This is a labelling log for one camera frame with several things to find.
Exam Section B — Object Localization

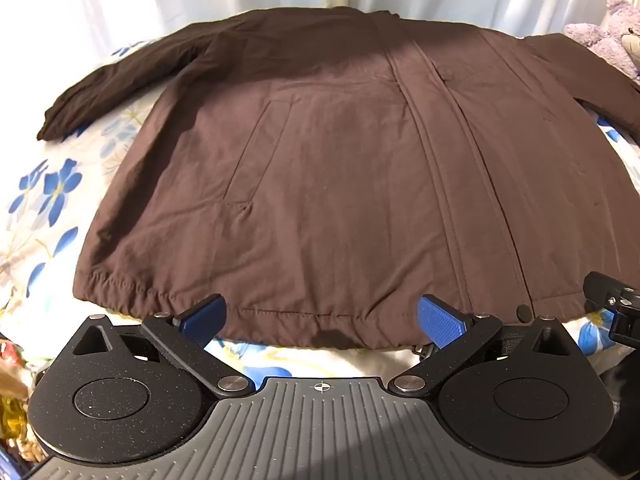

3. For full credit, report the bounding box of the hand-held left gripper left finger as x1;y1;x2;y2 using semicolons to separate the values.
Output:
74;294;254;400

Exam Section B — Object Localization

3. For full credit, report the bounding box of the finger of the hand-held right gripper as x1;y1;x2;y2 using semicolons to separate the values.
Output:
583;271;640;347

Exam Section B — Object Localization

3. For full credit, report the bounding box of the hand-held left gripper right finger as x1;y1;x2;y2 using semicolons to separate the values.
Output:
390;296;571;399

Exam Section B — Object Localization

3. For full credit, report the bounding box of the dark brown jacket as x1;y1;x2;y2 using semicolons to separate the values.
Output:
36;6;640;351

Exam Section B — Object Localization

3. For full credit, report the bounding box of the blue floral bed sheet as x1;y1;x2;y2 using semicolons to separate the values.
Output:
0;35;640;411

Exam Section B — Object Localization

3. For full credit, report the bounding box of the colourful clutter pile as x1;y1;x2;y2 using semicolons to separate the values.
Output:
0;337;53;468

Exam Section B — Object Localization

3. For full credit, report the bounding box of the purple teddy bear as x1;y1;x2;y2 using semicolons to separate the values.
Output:
563;0;640;82

